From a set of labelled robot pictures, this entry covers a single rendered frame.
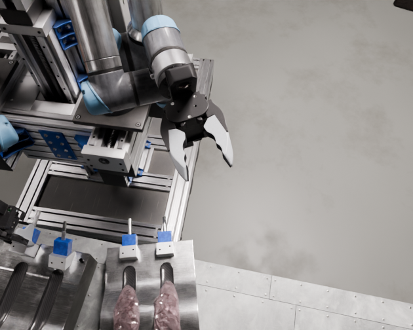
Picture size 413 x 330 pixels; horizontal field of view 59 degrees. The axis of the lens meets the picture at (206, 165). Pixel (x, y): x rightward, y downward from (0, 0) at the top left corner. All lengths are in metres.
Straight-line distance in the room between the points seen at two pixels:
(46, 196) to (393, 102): 2.27
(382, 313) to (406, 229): 1.15
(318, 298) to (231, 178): 1.17
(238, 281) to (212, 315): 0.13
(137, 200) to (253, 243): 0.66
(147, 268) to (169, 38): 0.68
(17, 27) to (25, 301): 0.77
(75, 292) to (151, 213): 0.86
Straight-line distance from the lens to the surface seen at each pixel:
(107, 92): 0.79
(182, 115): 0.61
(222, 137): 0.58
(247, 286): 1.17
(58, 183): 2.11
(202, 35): 3.02
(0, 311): 1.21
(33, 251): 1.19
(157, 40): 0.72
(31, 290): 1.18
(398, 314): 1.28
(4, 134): 0.96
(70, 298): 1.13
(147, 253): 1.15
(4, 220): 1.06
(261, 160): 2.29
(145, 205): 1.92
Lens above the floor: 1.94
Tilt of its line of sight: 59 degrees down
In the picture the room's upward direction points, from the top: straight up
